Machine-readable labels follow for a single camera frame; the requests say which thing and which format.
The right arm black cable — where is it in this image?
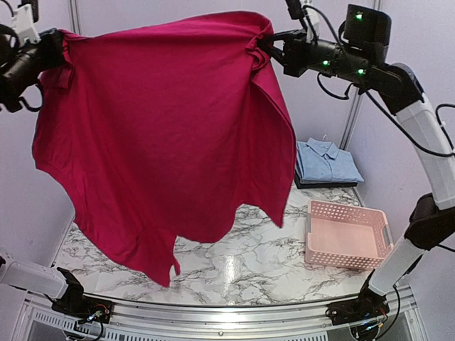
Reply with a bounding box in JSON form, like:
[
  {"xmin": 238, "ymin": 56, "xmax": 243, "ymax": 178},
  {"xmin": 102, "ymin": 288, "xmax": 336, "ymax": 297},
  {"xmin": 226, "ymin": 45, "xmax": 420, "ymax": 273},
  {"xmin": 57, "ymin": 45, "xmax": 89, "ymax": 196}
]
[{"xmin": 312, "ymin": 5, "xmax": 455, "ymax": 157}]

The magenta red garment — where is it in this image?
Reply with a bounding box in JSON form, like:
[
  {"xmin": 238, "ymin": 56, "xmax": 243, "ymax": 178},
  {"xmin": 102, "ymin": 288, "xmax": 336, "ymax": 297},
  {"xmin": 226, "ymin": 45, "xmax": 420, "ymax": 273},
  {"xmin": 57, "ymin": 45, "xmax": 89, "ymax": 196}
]
[{"xmin": 32, "ymin": 11, "xmax": 296, "ymax": 287}]

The pink plastic laundry basket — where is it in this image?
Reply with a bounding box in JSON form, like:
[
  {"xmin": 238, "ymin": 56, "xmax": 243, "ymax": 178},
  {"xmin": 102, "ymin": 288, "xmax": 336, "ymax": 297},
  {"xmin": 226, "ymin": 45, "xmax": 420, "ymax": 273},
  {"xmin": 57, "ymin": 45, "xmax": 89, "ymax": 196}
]
[{"xmin": 304, "ymin": 200, "xmax": 394, "ymax": 270}]

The right aluminium frame post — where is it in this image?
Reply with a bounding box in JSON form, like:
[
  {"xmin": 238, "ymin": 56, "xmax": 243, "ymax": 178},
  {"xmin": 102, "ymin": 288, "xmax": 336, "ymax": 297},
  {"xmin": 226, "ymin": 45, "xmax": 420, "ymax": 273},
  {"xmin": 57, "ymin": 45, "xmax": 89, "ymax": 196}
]
[{"xmin": 340, "ymin": 0, "xmax": 382, "ymax": 150}]

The light blue shirt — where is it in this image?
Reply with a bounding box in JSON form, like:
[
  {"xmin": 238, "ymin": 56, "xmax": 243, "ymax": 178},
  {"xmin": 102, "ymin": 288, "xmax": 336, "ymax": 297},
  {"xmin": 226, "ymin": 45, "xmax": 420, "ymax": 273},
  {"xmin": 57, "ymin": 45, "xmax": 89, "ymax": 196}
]
[{"xmin": 296, "ymin": 138, "xmax": 364, "ymax": 184}]

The aluminium frame post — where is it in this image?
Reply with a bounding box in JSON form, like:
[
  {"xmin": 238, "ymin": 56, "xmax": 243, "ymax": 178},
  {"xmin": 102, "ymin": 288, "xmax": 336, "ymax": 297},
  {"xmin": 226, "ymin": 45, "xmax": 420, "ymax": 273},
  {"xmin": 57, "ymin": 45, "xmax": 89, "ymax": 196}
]
[
  {"xmin": 340, "ymin": 0, "xmax": 382, "ymax": 150},
  {"xmin": 68, "ymin": 0, "xmax": 82, "ymax": 34}
]

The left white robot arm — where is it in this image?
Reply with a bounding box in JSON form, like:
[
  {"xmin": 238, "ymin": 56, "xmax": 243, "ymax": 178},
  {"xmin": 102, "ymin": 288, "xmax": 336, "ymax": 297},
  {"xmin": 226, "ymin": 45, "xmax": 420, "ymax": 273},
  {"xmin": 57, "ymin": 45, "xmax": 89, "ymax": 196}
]
[{"xmin": 1, "ymin": 25, "xmax": 90, "ymax": 316}]

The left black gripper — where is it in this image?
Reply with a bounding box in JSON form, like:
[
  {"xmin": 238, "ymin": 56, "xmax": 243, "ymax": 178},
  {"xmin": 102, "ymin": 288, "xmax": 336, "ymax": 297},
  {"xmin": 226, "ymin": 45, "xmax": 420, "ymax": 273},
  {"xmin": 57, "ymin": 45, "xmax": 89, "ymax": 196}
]
[{"xmin": 0, "ymin": 26, "xmax": 68, "ymax": 103}]

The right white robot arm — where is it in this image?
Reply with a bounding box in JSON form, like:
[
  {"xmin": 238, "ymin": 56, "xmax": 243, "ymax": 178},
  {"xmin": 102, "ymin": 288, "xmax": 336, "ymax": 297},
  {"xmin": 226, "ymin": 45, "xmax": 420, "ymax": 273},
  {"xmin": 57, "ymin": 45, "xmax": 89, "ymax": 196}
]
[{"xmin": 258, "ymin": 30, "xmax": 454, "ymax": 318}]

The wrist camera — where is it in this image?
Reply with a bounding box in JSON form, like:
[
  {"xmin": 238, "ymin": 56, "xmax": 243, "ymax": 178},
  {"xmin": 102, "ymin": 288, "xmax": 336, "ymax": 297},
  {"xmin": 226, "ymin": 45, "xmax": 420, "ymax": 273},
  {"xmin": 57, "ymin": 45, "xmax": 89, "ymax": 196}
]
[
  {"xmin": 285, "ymin": 0, "xmax": 320, "ymax": 43},
  {"xmin": 11, "ymin": 0, "xmax": 41, "ymax": 46}
]

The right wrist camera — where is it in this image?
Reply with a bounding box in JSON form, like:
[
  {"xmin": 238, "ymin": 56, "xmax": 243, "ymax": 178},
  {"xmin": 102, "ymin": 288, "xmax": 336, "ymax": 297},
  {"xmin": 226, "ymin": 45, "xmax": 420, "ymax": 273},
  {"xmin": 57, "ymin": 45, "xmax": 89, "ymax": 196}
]
[{"xmin": 285, "ymin": 0, "xmax": 320, "ymax": 43}]

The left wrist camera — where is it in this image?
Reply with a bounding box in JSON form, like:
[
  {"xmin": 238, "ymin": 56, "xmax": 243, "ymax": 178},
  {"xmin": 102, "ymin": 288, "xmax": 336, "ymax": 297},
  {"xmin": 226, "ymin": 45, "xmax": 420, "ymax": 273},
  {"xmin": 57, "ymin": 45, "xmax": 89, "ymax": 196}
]
[{"xmin": 11, "ymin": 0, "xmax": 41, "ymax": 46}]

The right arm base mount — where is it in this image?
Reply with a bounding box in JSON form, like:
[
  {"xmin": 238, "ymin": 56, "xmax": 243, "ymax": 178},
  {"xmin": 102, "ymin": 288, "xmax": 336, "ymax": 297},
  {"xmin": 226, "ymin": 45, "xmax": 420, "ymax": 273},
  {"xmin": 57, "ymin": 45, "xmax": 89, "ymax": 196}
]
[{"xmin": 325, "ymin": 297, "xmax": 390, "ymax": 325}]

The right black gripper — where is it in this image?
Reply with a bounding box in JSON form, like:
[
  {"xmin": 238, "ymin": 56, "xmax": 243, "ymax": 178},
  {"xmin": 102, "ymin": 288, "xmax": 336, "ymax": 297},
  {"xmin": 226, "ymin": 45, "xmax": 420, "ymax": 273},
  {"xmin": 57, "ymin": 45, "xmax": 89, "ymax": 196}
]
[{"xmin": 260, "ymin": 28, "xmax": 374, "ymax": 85}]

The left aluminium frame post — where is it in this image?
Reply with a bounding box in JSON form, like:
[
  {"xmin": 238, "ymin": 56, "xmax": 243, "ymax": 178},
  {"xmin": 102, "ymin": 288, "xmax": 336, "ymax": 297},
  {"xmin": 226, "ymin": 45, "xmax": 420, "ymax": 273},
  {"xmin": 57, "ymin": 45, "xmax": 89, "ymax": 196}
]
[{"xmin": 68, "ymin": 0, "xmax": 82, "ymax": 34}]

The aluminium table front rail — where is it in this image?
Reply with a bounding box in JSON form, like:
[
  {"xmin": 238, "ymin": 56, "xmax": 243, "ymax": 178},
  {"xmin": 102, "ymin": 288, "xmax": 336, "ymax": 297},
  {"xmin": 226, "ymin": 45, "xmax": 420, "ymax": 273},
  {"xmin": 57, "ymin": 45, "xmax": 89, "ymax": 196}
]
[{"xmin": 10, "ymin": 280, "xmax": 427, "ymax": 341}]

